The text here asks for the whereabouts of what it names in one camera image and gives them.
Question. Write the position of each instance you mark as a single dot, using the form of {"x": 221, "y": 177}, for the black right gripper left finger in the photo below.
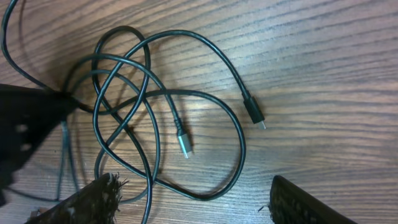
{"x": 96, "y": 203}

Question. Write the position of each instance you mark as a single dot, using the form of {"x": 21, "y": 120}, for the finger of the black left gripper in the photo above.
{"x": 28, "y": 116}

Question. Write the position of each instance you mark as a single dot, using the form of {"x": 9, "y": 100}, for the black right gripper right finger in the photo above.
{"x": 289, "y": 204}

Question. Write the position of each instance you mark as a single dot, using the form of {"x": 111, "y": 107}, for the thin black cable silver plug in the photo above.
{"x": 151, "y": 86}

